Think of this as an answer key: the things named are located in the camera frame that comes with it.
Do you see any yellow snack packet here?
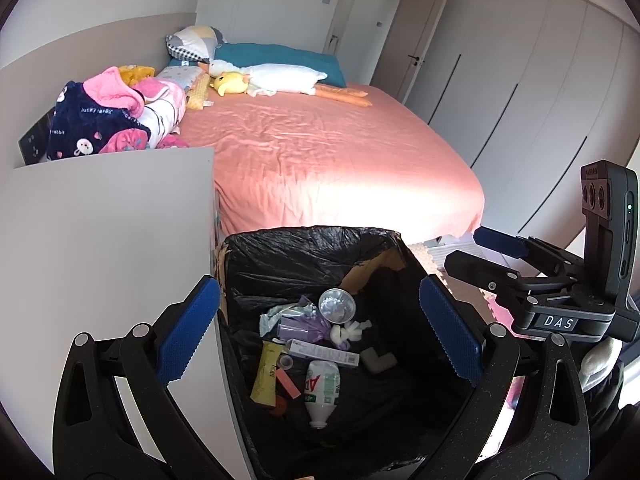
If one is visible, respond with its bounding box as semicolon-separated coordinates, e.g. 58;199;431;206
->
250;341;285;408

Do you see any orange bottle cap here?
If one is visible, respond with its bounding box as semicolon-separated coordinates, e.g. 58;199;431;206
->
270;394;288;416

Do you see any silver printed snack wrapper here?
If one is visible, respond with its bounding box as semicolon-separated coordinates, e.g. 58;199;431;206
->
258;296;314;337

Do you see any white carton box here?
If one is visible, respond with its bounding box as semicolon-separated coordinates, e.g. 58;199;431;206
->
285;339;360;368

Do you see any white AD drink bottle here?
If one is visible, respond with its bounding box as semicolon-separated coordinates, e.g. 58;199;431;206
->
304;361;341;429

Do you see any purple knotted plastic bag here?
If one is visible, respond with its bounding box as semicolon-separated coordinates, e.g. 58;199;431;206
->
277;310;332;344

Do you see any round foil tray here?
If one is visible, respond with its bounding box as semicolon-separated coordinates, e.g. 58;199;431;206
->
318;288;356;324

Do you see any clear plastic cup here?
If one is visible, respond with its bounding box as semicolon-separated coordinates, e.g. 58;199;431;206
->
278;354;294;370

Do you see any orange pink small box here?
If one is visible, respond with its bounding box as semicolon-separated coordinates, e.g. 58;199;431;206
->
274;368;302;399

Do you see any grey foam corner protector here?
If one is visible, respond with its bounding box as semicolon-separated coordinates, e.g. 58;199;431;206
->
360;348;397;374

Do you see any black lined trash bin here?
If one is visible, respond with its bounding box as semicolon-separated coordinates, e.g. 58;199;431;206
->
219;226;471;479

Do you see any pink bed sheet mattress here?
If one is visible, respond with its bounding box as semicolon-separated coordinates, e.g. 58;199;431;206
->
180;87;485;244

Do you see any navy pink blanket pile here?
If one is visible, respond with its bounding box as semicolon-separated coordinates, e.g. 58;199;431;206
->
46;66;186;160

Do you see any yellow duck plush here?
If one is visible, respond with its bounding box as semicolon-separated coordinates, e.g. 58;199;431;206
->
209;72;250;96

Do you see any white goose plush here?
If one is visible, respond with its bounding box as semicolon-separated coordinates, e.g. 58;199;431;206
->
207;60;372;107

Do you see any teal pillow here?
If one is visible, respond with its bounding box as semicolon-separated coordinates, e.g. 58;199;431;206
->
216;42;347;88

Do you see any checkered grey pillow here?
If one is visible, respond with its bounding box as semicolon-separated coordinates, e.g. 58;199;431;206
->
165;25;226;63

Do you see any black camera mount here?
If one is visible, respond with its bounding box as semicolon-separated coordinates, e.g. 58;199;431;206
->
580;160;639;342

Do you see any black wall switch panel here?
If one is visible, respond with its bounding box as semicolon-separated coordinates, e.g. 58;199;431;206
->
18;108;54;166

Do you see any door with black handle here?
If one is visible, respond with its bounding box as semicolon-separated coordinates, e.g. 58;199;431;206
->
370;0;447;104

